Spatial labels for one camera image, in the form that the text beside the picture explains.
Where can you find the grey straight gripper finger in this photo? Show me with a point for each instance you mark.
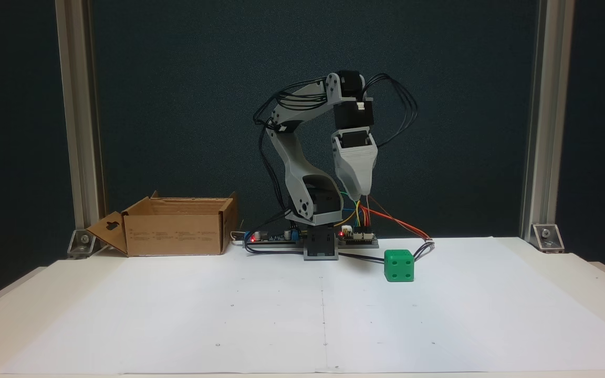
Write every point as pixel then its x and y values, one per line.
pixel 360 176

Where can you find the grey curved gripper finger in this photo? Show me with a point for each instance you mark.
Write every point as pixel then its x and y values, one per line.
pixel 340 170

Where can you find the green dice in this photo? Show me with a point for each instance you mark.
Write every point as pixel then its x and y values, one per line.
pixel 399 266

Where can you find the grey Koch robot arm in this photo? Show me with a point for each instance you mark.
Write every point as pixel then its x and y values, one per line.
pixel 294 163

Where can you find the circuit board with white connectors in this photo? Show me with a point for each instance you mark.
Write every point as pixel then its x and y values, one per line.
pixel 360 239

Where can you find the blue circuit board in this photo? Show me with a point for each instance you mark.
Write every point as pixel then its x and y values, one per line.
pixel 273 239

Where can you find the brown cardboard box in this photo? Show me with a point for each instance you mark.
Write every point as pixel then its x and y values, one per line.
pixel 174 231

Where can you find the aluminium frame post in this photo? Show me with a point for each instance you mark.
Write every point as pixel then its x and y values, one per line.
pixel 79 115
pixel 546 115

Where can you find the metal corner bracket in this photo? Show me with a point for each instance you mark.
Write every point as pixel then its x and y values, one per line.
pixel 83 244
pixel 548 237

